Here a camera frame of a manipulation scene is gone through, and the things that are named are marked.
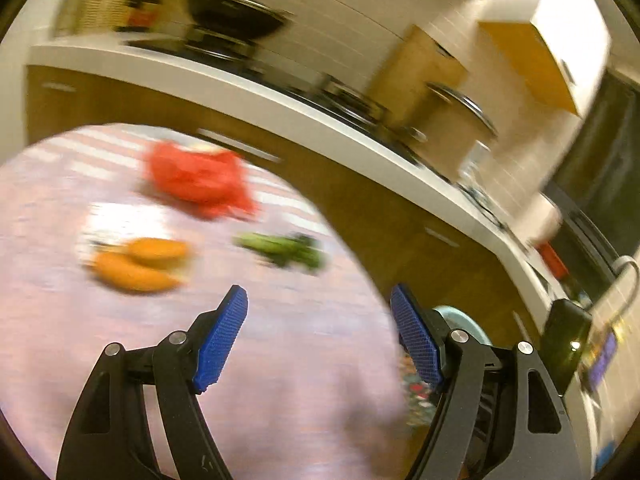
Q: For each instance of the orange peel piece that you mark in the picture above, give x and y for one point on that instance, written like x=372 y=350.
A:
x=155 y=249
x=130 y=275

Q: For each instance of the green broccoli piece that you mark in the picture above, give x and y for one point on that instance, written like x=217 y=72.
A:
x=285 y=250

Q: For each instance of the dark kitchen window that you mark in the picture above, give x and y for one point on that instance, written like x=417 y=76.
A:
x=600 y=160

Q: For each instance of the light blue plastic basket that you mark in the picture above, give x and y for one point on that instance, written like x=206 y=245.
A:
x=465 y=322

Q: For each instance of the wooden base cabinet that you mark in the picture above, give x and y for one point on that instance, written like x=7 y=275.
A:
x=350 y=200

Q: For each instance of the yellow woven basket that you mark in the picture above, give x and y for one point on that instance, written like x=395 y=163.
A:
x=100 y=10

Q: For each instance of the beige rice cooker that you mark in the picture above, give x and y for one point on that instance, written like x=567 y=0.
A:
x=450 y=130

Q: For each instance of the yellow wall cabinet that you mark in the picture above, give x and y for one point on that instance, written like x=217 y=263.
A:
x=530 y=55

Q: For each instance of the black wok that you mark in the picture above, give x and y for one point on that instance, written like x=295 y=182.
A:
x=235 y=15

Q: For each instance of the wooden cutting board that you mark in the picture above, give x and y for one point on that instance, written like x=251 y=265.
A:
x=410 y=75

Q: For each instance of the steel sink faucet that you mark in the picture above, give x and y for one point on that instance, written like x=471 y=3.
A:
x=625 y=262

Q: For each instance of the red plastic box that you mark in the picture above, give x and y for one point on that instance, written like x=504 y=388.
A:
x=552 y=260

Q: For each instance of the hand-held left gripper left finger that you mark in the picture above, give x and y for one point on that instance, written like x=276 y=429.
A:
x=222 y=340

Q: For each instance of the white electric kettle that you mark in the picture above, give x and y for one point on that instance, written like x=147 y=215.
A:
x=537 y=217

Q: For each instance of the red plastic bag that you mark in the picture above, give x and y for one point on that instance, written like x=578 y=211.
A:
x=200 y=180

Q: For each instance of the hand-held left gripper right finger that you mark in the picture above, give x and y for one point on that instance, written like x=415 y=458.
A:
x=417 y=340

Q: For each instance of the white paper sheet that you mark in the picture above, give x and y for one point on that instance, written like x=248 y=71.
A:
x=125 y=220

